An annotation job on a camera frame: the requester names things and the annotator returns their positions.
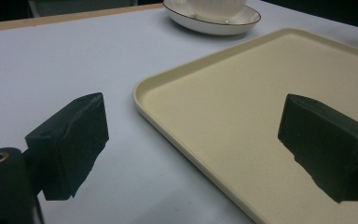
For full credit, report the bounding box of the beige plastic tray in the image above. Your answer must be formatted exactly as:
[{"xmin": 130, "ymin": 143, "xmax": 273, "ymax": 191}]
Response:
[{"xmin": 132, "ymin": 27, "xmax": 358, "ymax": 224}]

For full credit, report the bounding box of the white saucer with dark rim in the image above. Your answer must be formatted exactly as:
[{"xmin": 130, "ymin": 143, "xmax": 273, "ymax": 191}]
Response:
[{"xmin": 162, "ymin": 0, "xmax": 262, "ymax": 36}]

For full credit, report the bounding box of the white ribbed cup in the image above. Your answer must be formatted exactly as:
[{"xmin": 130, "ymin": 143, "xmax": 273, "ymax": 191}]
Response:
[{"xmin": 186, "ymin": 0, "xmax": 248, "ymax": 20}]

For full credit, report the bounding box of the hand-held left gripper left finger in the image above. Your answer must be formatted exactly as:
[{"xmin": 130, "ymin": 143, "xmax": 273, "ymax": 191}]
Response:
[{"xmin": 24, "ymin": 91, "xmax": 110, "ymax": 202}]

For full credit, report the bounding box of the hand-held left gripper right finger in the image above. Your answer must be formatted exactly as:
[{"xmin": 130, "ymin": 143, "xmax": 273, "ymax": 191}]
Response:
[{"xmin": 277, "ymin": 93, "xmax": 358, "ymax": 204}]

